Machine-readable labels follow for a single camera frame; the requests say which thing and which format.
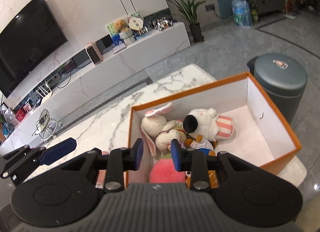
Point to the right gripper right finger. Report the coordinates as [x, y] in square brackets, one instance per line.
[188, 160]

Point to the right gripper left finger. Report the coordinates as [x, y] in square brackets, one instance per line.
[120, 161]

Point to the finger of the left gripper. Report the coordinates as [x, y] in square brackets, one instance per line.
[58, 151]

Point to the pink strawberry plush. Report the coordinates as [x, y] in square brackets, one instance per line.
[164, 172]

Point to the white bear plush doll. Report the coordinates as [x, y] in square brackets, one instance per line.
[208, 123]

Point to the crochet doll with flower hat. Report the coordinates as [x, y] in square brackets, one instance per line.
[159, 132]

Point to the brown dog plush keychain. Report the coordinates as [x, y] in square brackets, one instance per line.
[203, 145]

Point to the pink pouch bag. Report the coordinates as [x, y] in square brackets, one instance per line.
[100, 180]

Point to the small floor fan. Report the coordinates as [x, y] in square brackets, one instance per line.
[46, 126]

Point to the white wifi router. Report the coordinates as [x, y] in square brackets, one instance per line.
[44, 91]

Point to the orange cardboard box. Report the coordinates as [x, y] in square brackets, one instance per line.
[235, 113]

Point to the white marble tv cabinet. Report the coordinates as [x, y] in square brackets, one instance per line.
[93, 80]

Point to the pink small heater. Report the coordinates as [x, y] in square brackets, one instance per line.
[94, 53]

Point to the grey round trash bin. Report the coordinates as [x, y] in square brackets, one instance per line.
[283, 78]

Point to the teddy bear in pot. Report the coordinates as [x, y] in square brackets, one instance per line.
[124, 31]

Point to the round paper fan decoration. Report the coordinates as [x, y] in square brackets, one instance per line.
[135, 21]

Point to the black white toy figures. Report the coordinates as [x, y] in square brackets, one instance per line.
[161, 23]

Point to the blue water bottle jug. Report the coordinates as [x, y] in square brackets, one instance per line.
[241, 13]

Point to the potted green plant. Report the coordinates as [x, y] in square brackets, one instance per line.
[188, 10]

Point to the black wall television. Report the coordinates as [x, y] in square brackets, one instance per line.
[30, 37]

